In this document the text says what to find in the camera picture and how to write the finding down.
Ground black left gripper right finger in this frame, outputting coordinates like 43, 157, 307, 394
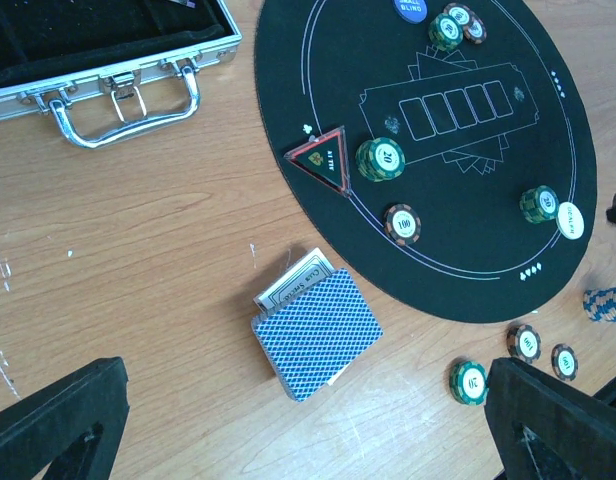
485, 358, 616, 479

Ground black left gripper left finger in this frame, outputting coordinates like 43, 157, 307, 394
0, 357, 129, 479

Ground single brown chip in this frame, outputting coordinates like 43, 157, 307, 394
551, 343, 579, 381
384, 203, 421, 246

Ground green poker chip stack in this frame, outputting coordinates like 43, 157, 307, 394
449, 361, 488, 406

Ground brown poker chip stack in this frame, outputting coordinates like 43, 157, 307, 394
506, 324, 541, 364

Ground blue poker chip stack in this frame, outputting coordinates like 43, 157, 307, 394
583, 287, 616, 322

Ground white dealer button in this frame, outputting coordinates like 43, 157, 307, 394
556, 202, 585, 240

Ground green chips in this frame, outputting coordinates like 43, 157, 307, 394
428, 13, 463, 52
519, 185, 559, 224
355, 137, 406, 182

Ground blue-backed card deck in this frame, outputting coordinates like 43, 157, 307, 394
251, 269, 383, 402

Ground red triangular all-in marker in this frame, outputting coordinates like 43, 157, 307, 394
284, 126, 350, 197

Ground brown chip top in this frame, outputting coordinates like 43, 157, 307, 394
443, 2, 475, 29
464, 18, 487, 44

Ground purple small blind button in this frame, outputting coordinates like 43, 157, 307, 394
393, 0, 428, 24

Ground white playing card box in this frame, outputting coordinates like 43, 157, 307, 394
253, 248, 335, 312

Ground black round poker mat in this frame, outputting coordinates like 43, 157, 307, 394
254, 1, 597, 323

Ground aluminium poker chip case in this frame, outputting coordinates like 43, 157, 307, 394
0, 1, 242, 149

